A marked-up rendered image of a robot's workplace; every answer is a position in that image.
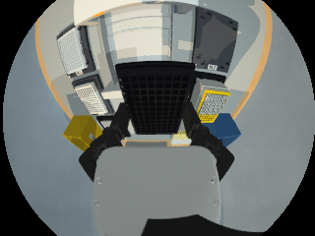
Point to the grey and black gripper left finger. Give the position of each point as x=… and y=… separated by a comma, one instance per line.
x=111, y=137

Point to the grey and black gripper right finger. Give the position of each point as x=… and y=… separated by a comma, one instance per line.
x=203, y=138

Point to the blue bin with label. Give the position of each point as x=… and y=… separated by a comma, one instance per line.
x=225, y=128

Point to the grey flat mat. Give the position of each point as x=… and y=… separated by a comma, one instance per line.
x=251, y=18

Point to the yellow open-top bin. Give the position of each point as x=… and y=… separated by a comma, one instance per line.
x=83, y=130

